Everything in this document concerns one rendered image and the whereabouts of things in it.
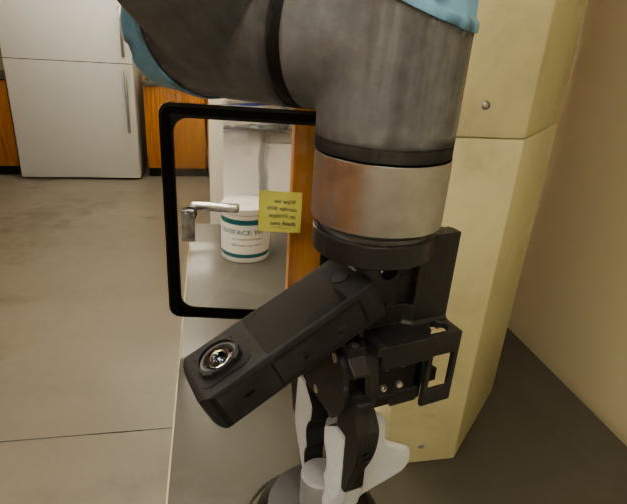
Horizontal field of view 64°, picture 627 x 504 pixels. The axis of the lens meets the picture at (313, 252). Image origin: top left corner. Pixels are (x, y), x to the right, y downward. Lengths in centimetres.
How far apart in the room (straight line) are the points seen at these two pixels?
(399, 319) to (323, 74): 15
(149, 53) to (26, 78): 536
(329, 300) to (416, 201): 7
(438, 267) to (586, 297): 75
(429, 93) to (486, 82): 34
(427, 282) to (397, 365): 5
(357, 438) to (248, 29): 23
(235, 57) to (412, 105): 10
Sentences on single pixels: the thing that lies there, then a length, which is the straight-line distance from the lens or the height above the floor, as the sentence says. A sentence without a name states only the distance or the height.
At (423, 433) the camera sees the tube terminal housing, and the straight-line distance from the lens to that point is 78.
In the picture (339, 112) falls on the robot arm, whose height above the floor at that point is 147.
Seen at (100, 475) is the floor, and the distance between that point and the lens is 213.
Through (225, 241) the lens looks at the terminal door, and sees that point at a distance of 93.
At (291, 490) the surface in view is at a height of 119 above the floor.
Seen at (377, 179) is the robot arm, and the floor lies 144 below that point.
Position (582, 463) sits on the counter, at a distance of 91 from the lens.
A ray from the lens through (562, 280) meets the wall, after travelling 110.
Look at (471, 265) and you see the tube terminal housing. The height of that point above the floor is 126.
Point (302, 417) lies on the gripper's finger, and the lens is 38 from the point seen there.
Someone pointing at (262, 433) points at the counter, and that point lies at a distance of 82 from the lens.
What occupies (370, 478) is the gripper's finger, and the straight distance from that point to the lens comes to 37.
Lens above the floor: 150
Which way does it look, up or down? 23 degrees down
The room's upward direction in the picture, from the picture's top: 4 degrees clockwise
